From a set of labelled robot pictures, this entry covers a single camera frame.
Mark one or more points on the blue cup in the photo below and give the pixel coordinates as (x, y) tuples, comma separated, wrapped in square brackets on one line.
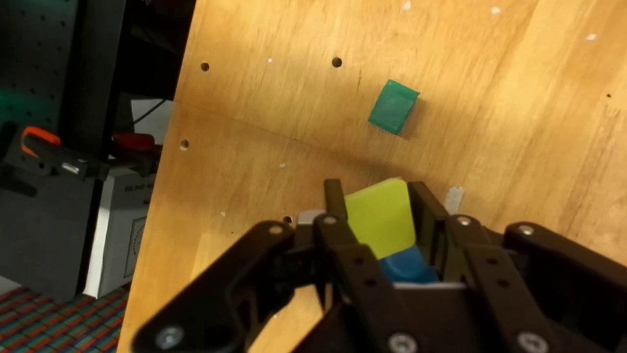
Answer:
[(409, 265)]

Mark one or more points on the green block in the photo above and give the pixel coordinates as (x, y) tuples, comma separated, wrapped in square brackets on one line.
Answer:
[(395, 107)]

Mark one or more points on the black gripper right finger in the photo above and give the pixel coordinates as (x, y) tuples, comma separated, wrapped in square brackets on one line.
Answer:
[(536, 289)]

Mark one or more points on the grey white box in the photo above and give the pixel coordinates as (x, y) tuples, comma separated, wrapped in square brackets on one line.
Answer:
[(119, 232)]

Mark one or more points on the yellow block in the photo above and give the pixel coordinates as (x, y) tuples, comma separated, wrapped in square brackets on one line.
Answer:
[(381, 216)]

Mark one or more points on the orange black bar clamp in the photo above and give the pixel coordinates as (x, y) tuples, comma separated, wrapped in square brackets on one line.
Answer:
[(42, 152)]

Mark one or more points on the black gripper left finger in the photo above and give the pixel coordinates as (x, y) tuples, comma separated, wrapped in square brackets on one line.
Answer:
[(228, 305)]

